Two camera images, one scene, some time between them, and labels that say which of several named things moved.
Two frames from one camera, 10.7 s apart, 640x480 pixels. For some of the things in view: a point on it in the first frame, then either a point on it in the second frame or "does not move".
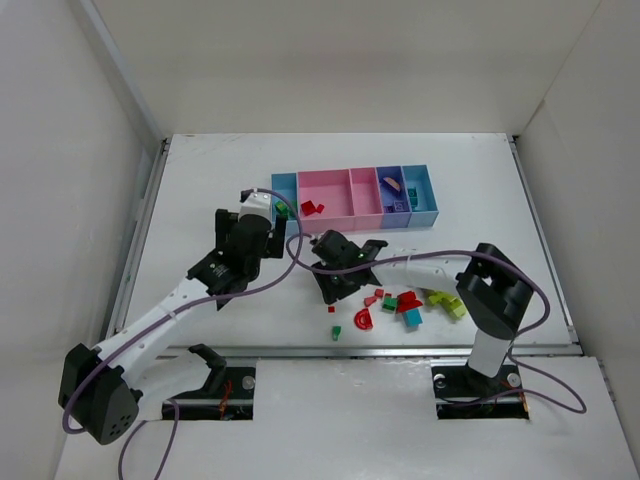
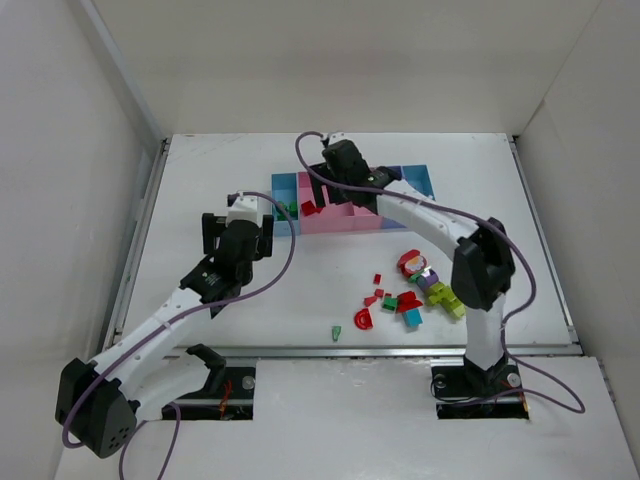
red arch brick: (363, 320) does not move
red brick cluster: (309, 208) does not move
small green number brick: (390, 303) does not move
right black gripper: (327, 282) to (320, 195)
